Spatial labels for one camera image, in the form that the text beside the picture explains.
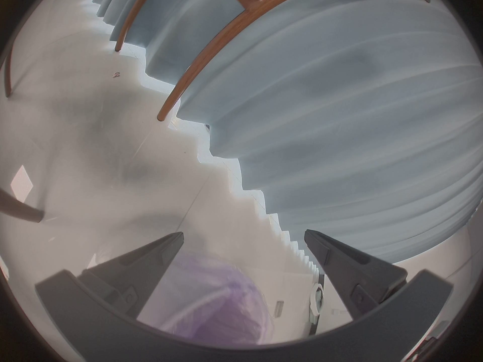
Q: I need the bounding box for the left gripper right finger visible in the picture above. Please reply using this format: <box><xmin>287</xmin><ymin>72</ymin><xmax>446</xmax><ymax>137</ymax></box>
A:
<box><xmin>304</xmin><ymin>229</ymin><xmax>409</xmax><ymax>320</ymax></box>

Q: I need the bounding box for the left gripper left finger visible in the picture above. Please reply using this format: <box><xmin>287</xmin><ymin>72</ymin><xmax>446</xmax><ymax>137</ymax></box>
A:
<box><xmin>77</xmin><ymin>232</ymin><xmax>185</xmax><ymax>318</ymax></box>

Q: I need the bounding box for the purple plastic bag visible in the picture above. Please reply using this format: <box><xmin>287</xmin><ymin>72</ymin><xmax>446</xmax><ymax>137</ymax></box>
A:
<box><xmin>158</xmin><ymin>253</ymin><xmax>276</xmax><ymax>348</ymax></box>

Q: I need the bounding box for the pale blue curtain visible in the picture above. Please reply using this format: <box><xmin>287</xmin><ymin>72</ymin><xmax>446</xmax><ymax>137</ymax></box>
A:
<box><xmin>73</xmin><ymin>0</ymin><xmax>483</xmax><ymax>274</ymax></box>

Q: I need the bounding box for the white cushioned wooden chair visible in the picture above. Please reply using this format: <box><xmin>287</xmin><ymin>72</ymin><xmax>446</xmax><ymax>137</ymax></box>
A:
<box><xmin>0</xmin><ymin>0</ymin><xmax>431</xmax><ymax>223</ymax></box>

